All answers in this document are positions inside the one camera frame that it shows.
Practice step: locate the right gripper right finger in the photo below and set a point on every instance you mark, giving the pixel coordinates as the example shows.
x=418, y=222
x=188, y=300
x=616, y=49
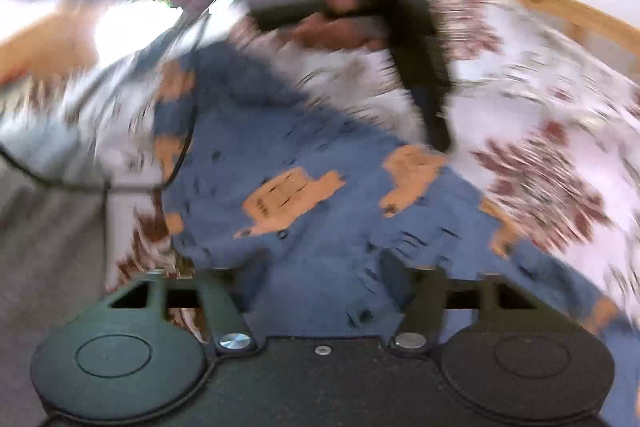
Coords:
x=423, y=295

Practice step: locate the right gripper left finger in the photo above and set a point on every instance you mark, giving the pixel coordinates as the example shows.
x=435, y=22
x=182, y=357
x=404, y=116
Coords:
x=224, y=296

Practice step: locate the blue pants with orange cars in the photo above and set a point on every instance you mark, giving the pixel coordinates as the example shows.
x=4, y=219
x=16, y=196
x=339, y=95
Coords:
x=254, y=164

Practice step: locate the person left hand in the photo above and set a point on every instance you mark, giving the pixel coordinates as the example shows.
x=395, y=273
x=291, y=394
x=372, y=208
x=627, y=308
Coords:
x=317, y=32

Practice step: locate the floral pink bedsheet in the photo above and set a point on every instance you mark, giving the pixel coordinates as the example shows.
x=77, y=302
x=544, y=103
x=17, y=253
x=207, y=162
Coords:
x=133, y=142

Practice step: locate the wooden bed frame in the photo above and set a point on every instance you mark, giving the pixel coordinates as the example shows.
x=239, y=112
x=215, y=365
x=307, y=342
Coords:
x=575, y=11

